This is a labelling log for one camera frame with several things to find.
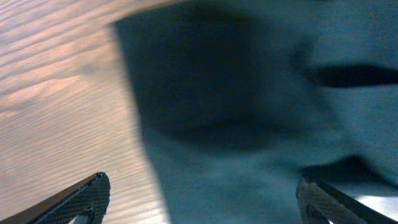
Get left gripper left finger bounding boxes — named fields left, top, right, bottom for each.
left=1, top=172, right=111, bottom=224

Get black t-shirt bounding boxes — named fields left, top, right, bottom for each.
left=114, top=0, right=397, bottom=223

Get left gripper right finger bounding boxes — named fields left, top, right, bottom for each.
left=296, top=177, right=397, bottom=224

